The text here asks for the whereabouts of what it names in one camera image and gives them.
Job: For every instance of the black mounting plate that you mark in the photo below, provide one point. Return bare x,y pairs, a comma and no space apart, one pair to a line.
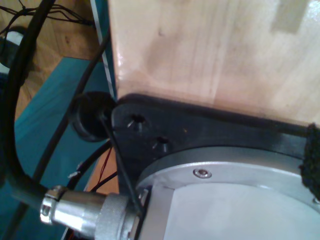
200,130

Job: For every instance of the black round knob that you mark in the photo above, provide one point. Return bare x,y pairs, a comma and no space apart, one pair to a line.
90,115

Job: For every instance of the teal board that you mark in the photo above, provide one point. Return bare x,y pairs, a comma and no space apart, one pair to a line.
45,105

